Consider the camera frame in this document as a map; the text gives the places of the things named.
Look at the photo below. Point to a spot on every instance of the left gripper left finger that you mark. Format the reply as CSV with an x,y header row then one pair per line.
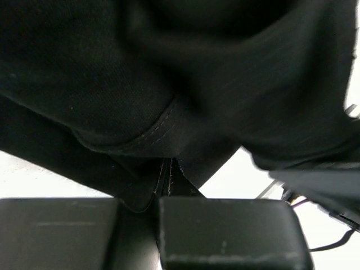
x,y
56,233

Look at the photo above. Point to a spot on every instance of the black skirt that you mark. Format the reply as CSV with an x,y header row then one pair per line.
x,y
112,94

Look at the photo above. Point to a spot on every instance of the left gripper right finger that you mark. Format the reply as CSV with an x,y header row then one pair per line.
x,y
200,233

